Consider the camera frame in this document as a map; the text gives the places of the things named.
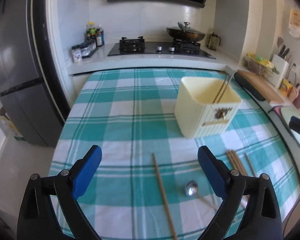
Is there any light wooden chopstick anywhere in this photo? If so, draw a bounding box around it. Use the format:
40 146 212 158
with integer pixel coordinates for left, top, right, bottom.
244 153 257 177

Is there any glass french press jug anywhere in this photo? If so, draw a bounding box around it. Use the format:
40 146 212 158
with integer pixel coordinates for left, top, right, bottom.
206 29 221 51

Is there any wire basket with yellow packets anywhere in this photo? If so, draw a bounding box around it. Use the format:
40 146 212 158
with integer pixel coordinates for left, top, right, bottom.
245 53 280 78

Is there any wooden chopstick bundle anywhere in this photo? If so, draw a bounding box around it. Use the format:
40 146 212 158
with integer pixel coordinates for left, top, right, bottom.
228 149 247 177
226 149 244 177
231 150 248 176

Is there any dark wok with lid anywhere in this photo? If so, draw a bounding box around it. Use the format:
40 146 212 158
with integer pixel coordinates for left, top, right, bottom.
166 22 206 42

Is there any spice jar rack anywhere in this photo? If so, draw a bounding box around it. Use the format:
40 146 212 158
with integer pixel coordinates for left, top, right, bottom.
71 40 98 63

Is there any teal white checkered tablecloth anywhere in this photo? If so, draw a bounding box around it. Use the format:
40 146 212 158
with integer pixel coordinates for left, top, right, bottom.
50 68 300 239

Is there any dark brown wooden chopstick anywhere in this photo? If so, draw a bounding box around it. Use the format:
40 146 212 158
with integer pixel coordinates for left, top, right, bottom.
212 76 231 103

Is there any cream ribbed utensil holder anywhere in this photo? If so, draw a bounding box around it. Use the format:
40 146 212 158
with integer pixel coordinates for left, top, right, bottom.
174 76 242 138

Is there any grey refrigerator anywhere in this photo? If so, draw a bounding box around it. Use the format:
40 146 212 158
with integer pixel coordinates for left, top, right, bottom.
0 0 70 147

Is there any yellow snack packet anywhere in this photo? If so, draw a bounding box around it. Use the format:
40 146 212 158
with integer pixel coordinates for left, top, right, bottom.
279 79 293 97

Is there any black gas stove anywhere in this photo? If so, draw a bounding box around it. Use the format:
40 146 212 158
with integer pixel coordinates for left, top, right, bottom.
108 36 216 60

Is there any large silver spoon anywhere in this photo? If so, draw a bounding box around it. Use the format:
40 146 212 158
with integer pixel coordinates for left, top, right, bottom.
184 180 218 211

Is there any white knife block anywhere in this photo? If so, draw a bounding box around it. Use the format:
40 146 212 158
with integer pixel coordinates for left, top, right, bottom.
268 45 289 88

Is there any wooden cutting board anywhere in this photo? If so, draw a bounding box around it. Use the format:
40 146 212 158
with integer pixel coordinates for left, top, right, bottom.
237 70 284 105

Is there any sauce bottles cluster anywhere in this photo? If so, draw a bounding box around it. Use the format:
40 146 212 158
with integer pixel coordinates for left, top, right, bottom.
85 22 104 47

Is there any light green tray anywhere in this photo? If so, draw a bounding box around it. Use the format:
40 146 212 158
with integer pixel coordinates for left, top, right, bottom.
273 106 300 146

